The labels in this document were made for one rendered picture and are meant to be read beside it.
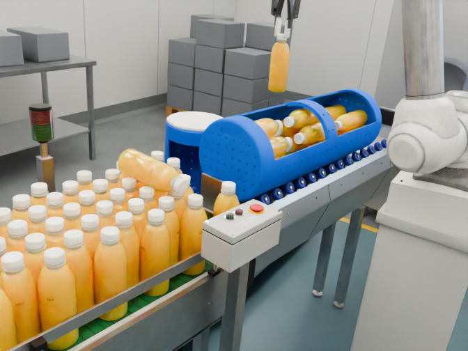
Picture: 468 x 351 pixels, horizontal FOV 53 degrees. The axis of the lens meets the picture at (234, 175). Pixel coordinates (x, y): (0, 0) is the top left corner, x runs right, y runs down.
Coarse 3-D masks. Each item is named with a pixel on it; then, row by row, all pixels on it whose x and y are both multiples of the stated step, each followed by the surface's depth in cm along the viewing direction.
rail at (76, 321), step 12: (180, 264) 118; (192, 264) 122; (156, 276) 112; (168, 276) 115; (132, 288) 107; (144, 288) 110; (108, 300) 102; (120, 300) 105; (84, 312) 98; (96, 312) 101; (60, 324) 94; (72, 324) 96; (84, 324) 99; (36, 336) 91; (48, 336) 93; (60, 336) 95; (12, 348) 87; (24, 348) 89
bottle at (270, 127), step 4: (256, 120) 159; (260, 120) 160; (264, 120) 161; (268, 120) 162; (272, 120) 163; (260, 124) 158; (264, 124) 159; (268, 124) 161; (272, 124) 162; (276, 124) 165; (264, 128) 158; (268, 128) 160; (272, 128) 162; (276, 128) 164; (268, 132) 160; (272, 132) 162; (268, 136) 162
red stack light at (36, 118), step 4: (32, 112) 134; (36, 112) 134; (40, 112) 134; (44, 112) 135; (48, 112) 136; (32, 116) 135; (36, 116) 134; (40, 116) 135; (44, 116) 135; (48, 116) 136; (52, 116) 138; (32, 120) 136; (36, 120) 135; (40, 120) 135; (44, 120) 136; (48, 120) 137; (52, 120) 139; (36, 124) 135; (40, 124) 136; (44, 124) 136; (48, 124) 137
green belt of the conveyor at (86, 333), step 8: (208, 264) 132; (176, 280) 124; (184, 280) 124; (176, 288) 121; (136, 296) 117; (144, 296) 117; (152, 296) 118; (160, 296) 118; (128, 304) 114; (136, 304) 114; (144, 304) 114; (128, 312) 111; (96, 320) 108; (104, 320) 108; (80, 328) 105; (88, 328) 105; (96, 328) 105; (104, 328) 106; (80, 336) 103; (88, 336) 103
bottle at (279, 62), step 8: (280, 40) 180; (272, 48) 183; (280, 48) 180; (288, 48) 182; (272, 56) 183; (280, 56) 181; (288, 56) 182; (272, 64) 184; (280, 64) 182; (288, 64) 185; (272, 72) 185; (280, 72) 184; (272, 80) 186; (280, 80) 185; (272, 88) 187; (280, 88) 187
